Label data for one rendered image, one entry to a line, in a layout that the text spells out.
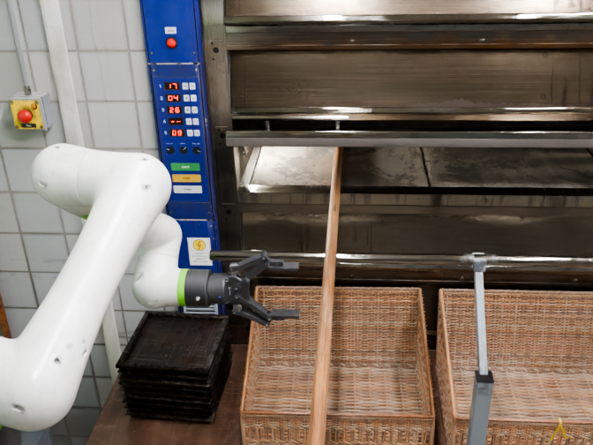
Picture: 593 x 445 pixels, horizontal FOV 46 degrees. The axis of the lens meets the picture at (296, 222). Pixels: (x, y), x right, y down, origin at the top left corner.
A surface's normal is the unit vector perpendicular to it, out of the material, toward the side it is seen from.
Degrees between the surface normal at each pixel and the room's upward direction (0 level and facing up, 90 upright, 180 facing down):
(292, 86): 70
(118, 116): 90
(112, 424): 0
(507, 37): 90
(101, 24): 90
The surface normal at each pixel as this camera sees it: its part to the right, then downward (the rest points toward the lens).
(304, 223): -0.08, 0.14
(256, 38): -0.07, 0.47
